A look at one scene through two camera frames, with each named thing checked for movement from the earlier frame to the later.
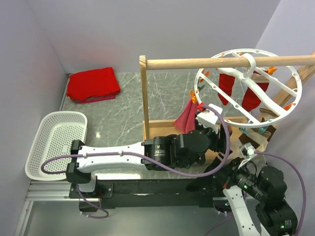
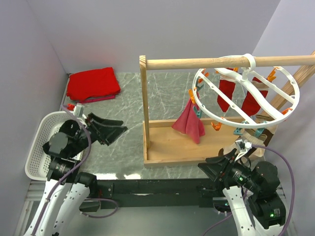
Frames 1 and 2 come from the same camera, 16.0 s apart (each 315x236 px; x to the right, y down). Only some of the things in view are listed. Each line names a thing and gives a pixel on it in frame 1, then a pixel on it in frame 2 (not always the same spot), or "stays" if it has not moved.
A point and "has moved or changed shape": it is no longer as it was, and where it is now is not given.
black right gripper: (234, 164) stays
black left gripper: (221, 143) -> (105, 133)
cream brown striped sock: (258, 137) has moved or changed shape
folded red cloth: (93, 85) stays
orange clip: (271, 70) -> (271, 76)
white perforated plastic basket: (56, 132) stays
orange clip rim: (288, 106) -> (286, 110)
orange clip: (207, 73) stays
